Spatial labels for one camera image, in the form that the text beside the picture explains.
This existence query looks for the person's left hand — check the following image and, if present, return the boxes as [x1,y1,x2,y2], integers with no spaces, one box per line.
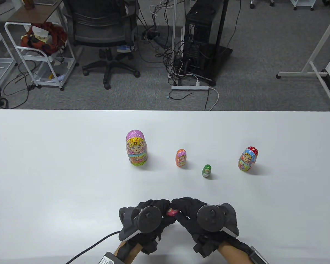
[136,199,176,253]

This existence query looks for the white whiteboard stand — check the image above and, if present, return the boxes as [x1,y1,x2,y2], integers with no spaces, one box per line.
[276,4,330,114]

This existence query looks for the black cable tangle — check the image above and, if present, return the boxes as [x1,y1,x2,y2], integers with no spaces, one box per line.
[137,0,193,86]

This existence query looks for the large purple-scarf Russian doll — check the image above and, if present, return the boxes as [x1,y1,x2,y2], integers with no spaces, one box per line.
[126,130,148,166]

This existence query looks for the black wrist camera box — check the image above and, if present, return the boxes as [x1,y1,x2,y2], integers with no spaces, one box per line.
[249,246,270,264]
[98,252,119,264]

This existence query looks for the black grey tracking controller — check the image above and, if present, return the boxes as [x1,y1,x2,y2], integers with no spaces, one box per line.
[119,206,163,241]
[197,203,240,237]

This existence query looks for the white power strip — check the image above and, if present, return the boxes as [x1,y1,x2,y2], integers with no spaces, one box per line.
[171,85,209,91]

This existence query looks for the black chair caster base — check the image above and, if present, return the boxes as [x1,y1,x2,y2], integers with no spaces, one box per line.
[249,0,275,9]

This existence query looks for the person's right forearm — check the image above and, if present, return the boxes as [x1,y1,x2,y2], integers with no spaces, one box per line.
[217,238,255,264]

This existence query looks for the white pole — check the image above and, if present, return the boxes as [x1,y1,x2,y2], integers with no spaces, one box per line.
[168,0,180,81]

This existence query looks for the white cart casters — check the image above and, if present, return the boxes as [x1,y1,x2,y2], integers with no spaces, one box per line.
[290,0,317,11]

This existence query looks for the wooden side table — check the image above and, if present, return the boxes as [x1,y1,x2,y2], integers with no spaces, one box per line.
[7,0,64,24]

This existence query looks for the white metal cart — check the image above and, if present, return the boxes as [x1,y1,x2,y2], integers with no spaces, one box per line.
[5,21,79,91]

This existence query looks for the thin black floor cable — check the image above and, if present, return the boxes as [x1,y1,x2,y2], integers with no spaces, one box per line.
[167,90,193,100]

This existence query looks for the person's right hand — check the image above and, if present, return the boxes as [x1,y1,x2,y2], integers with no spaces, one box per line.
[171,197,234,257]

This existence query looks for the orange Russian doll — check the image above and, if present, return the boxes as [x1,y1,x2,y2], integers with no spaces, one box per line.
[176,149,187,167]

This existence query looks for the black stand base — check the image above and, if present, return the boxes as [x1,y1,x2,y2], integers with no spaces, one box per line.
[209,45,233,86]

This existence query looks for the red patterned bag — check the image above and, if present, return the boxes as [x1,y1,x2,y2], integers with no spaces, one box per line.
[20,22,68,55]

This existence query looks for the white crumpled paper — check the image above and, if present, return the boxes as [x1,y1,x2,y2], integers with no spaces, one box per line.
[32,25,50,39]

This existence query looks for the black floor cable loop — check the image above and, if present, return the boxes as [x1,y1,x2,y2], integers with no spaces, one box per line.
[3,59,37,109]

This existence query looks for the black office chair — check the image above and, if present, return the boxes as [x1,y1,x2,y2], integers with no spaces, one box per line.
[63,0,141,90]

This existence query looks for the red-blue scarf Russian doll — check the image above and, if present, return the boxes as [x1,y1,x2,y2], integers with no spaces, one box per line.
[238,146,259,172]

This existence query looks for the white wire rack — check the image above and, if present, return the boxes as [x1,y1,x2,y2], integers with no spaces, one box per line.
[0,12,18,90]

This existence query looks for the black computer tower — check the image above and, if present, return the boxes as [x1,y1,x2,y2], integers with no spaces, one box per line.
[183,0,229,86]

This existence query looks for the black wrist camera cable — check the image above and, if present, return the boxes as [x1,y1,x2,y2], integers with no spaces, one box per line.
[65,231,121,264]

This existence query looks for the person's left forearm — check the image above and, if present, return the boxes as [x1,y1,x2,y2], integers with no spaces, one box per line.
[113,239,143,264]

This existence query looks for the white cable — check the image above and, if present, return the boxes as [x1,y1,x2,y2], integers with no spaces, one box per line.
[204,87,219,111]

